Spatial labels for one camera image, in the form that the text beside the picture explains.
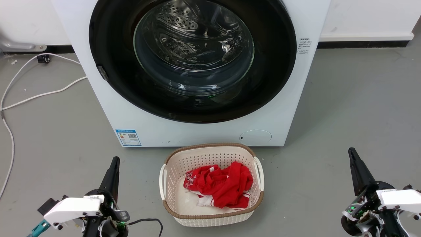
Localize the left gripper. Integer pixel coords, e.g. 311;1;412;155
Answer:
82;156;131;237

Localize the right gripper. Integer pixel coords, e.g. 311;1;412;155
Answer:
340;147;421;237

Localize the black round glass washer door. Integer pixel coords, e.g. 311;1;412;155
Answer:
88;0;298;124

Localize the white front-load washing machine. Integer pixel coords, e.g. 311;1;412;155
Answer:
51;0;331;147

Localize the blue energy label sticker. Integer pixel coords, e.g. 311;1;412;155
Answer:
115;129;142;147

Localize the cream plastic laundry basket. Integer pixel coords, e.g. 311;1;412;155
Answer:
159;143;265;227

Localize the teal connector piece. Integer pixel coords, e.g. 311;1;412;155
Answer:
27;220;51;237

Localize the round white filter cover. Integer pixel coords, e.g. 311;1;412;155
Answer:
239;129;272;145

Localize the red and white garment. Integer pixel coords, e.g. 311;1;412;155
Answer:
183;161;254;210

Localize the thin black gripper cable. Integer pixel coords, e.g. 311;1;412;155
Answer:
128;218;164;237

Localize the white power cable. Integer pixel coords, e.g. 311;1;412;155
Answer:
0;53;88;200

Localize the grey metal floor bracket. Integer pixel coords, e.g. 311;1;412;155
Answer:
0;32;47;52

